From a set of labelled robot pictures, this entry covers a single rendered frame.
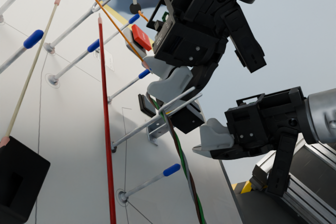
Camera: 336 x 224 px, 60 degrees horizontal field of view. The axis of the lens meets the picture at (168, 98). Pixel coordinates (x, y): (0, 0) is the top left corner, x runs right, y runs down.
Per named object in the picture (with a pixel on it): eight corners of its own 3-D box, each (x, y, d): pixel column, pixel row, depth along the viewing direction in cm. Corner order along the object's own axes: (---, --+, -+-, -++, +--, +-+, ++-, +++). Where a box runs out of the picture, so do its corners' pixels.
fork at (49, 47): (43, 40, 39) (120, -30, 35) (54, 47, 40) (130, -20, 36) (42, 49, 38) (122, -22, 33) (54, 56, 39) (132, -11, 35)
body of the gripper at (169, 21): (143, 28, 40) (188, -58, 33) (194, 47, 44) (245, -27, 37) (151, 64, 34) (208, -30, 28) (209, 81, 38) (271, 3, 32)
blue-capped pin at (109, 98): (111, 106, 44) (154, 75, 42) (104, 101, 43) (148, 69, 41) (110, 99, 45) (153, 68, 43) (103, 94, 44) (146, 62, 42)
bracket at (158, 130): (157, 146, 50) (180, 132, 48) (148, 141, 48) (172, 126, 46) (153, 125, 53) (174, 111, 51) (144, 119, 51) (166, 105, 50)
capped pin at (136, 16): (100, 54, 51) (147, 16, 47) (94, 52, 50) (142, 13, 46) (97, 47, 52) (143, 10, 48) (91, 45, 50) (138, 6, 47)
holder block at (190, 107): (185, 134, 49) (205, 123, 48) (166, 121, 46) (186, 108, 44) (180, 116, 52) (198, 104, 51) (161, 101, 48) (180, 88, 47)
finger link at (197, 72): (170, 85, 42) (200, 32, 38) (181, 88, 43) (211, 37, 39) (180, 105, 38) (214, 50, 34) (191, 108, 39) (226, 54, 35)
